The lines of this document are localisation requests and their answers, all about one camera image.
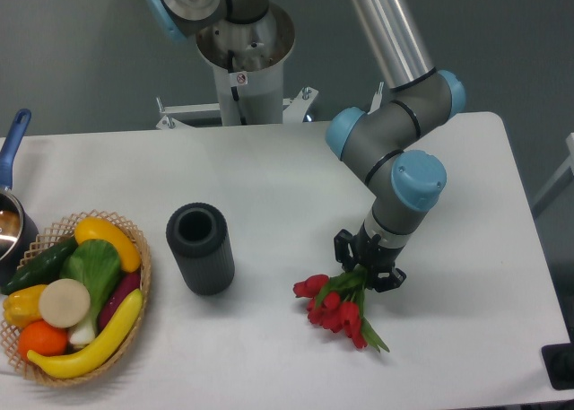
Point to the black device at table edge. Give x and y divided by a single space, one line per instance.
558 361

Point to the dark grey ribbed vase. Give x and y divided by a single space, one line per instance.
198 237

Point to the orange fruit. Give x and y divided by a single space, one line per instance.
42 338

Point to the yellow bell pepper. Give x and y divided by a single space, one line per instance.
21 308

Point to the green bok choy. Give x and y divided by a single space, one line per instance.
96 265

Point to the yellow squash upper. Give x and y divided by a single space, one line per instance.
95 228

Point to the white furniture piece right edge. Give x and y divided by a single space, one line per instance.
555 184

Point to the yellow banana-shaped squash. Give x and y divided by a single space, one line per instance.
91 357

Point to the red tulip bouquet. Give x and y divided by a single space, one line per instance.
336 303

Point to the blue handled saucepan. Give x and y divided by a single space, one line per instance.
18 230

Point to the woven wicker basket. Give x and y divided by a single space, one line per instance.
54 233

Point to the beige round disc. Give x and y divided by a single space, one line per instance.
64 303

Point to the white metal base frame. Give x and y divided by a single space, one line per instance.
295 110

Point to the purple eggplant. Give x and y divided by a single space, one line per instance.
126 285

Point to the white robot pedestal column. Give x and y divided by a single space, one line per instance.
247 68

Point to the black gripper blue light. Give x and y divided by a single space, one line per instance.
370 252

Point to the green cucumber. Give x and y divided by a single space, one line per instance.
44 268

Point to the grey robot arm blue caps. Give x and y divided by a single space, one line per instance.
377 146

